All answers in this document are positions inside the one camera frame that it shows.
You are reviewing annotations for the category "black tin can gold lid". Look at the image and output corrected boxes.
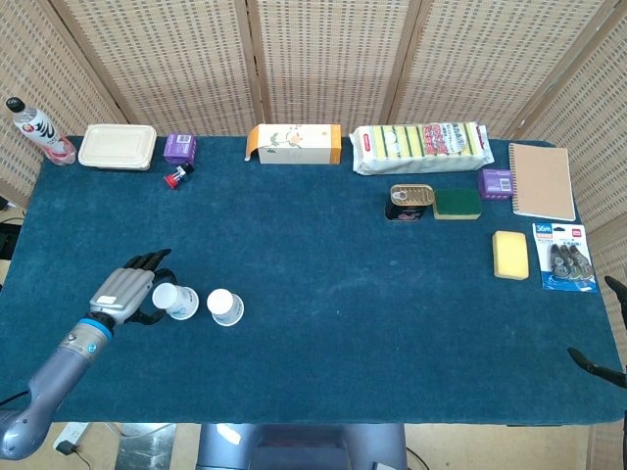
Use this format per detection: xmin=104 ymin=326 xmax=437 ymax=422
xmin=384 ymin=183 xmax=437 ymax=222

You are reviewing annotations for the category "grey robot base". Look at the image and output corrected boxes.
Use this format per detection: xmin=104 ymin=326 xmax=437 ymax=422
xmin=195 ymin=422 xmax=410 ymax=470

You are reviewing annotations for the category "beige lidded lunch box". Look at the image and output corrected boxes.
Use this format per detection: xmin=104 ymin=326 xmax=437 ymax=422
xmin=77 ymin=123 xmax=159 ymax=172

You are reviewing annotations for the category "clear bottle black cap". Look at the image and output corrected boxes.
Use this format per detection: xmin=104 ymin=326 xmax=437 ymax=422
xmin=5 ymin=96 xmax=78 ymax=166

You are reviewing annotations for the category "white orange carton box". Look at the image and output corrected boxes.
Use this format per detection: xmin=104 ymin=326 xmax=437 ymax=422
xmin=243 ymin=122 xmax=343 ymax=166

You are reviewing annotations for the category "green yellow scouring sponge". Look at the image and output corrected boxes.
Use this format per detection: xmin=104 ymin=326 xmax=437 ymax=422
xmin=432 ymin=187 xmax=483 ymax=221

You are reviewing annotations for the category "small purple box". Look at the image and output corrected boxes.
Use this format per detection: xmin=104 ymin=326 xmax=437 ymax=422
xmin=477 ymin=167 xmax=514 ymax=202
xmin=163 ymin=132 xmax=199 ymax=166

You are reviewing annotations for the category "correction tape blister pack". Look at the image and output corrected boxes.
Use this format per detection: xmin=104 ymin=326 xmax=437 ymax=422
xmin=532 ymin=222 xmax=600 ymax=294

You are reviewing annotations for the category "white power strip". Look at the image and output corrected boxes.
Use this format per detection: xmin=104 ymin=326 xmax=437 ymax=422
xmin=52 ymin=421 xmax=93 ymax=455

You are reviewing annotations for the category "grey marble slab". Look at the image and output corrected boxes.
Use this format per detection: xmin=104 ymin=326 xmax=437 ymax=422
xmin=114 ymin=423 xmax=177 ymax=470

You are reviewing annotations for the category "brown spiral notebook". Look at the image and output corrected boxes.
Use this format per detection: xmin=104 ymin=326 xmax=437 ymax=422
xmin=507 ymin=142 xmax=577 ymax=222

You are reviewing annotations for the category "black device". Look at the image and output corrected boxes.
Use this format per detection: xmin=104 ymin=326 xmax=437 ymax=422
xmin=0 ymin=217 xmax=24 ymax=261

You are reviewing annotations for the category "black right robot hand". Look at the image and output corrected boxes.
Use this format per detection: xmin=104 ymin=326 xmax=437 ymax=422
xmin=567 ymin=275 xmax=627 ymax=389

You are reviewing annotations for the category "pack of yellow sponges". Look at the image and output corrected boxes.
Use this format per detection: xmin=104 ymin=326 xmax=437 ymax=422
xmin=349 ymin=120 xmax=494 ymax=176

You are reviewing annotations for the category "white paper cup blue print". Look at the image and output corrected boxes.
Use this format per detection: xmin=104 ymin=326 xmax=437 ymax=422
xmin=206 ymin=288 xmax=246 ymax=328
xmin=151 ymin=282 xmax=201 ymax=322

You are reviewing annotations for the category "blue table carpet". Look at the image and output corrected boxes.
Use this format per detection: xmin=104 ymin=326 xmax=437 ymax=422
xmin=0 ymin=135 xmax=625 ymax=426

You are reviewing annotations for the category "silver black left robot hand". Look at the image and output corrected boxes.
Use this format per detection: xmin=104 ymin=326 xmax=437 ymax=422
xmin=89 ymin=248 xmax=178 ymax=327

